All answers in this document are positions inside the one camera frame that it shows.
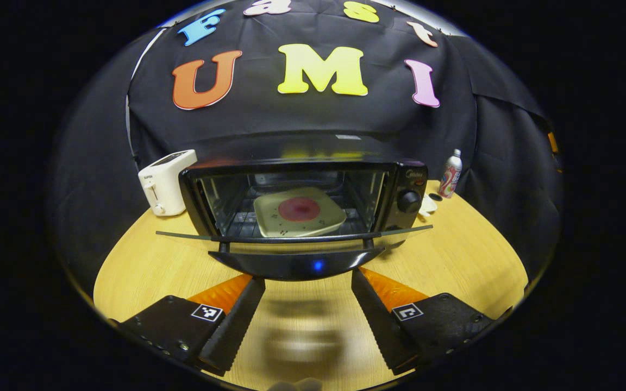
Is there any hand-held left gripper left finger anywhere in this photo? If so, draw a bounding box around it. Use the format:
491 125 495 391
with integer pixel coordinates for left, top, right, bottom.
115 274 266 376

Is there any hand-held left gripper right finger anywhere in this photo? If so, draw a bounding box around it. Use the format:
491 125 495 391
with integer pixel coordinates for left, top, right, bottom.
351 267 496 375

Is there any cream square plate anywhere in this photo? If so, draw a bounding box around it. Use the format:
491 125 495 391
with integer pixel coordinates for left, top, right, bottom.
253 187 347 238

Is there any pink round food slice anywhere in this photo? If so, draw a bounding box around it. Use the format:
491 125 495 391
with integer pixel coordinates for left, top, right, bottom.
278 197 322 222

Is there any black electric oven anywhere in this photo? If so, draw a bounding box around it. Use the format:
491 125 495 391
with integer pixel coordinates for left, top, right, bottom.
155 132 434 281

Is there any silver spray bottle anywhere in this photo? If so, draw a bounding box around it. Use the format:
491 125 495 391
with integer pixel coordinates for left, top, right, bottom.
438 149 463 199

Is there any white toaster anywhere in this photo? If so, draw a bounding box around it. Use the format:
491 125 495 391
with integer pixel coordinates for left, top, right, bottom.
138 149 198 217

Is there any black backdrop cloth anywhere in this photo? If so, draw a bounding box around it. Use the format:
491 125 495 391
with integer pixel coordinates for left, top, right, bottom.
47 0 564 283

